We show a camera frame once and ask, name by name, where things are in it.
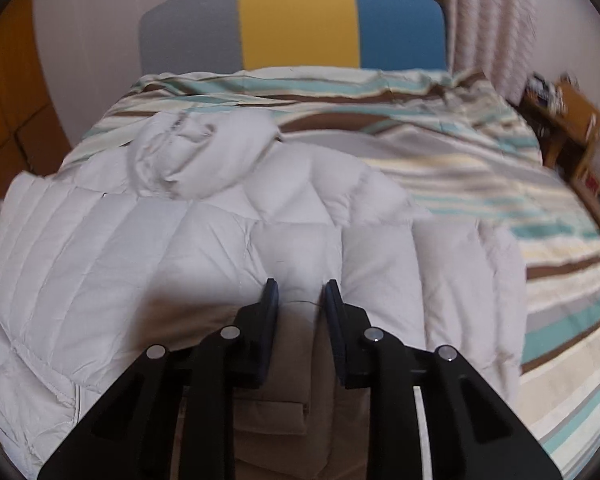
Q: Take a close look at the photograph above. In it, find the striped bed blanket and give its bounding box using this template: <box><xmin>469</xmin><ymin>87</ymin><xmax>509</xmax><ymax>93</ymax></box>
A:
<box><xmin>0</xmin><ymin>67</ymin><xmax>600</xmax><ymax>466</ymax></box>

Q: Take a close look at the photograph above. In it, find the grey yellow blue headboard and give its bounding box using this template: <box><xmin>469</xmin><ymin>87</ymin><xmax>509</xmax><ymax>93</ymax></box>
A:
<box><xmin>139</xmin><ymin>0</ymin><xmax>448</xmax><ymax>76</ymax></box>

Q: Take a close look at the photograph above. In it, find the brown wooden wardrobe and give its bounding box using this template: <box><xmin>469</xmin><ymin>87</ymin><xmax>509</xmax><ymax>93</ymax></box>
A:
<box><xmin>0</xmin><ymin>0</ymin><xmax>73</xmax><ymax>221</ymax></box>

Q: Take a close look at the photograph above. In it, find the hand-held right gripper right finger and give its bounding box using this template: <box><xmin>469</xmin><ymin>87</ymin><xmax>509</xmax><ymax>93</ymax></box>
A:
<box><xmin>322</xmin><ymin>279</ymin><xmax>563</xmax><ymax>480</ymax></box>

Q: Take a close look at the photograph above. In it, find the wooden side table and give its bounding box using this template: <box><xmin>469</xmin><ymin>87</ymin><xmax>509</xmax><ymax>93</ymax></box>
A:
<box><xmin>517</xmin><ymin>74</ymin><xmax>600</xmax><ymax>226</ymax></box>

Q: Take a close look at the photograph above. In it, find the pink patterned curtain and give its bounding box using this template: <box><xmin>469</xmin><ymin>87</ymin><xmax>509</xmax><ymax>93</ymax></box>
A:
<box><xmin>182</xmin><ymin>0</ymin><xmax>538</xmax><ymax>96</ymax></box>

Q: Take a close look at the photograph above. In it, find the white quilted puffer jacket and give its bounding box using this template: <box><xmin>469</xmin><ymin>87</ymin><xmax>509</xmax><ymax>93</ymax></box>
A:
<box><xmin>0</xmin><ymin>110</ymin><xmax>528</xmax><ymax>480</ymax></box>

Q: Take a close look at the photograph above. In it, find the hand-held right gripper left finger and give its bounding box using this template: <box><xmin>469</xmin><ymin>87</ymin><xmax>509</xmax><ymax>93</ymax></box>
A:
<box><xmin>37</xmin><ymin>277</ymin><xmax>281</xmax><ymax>480</ymax></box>

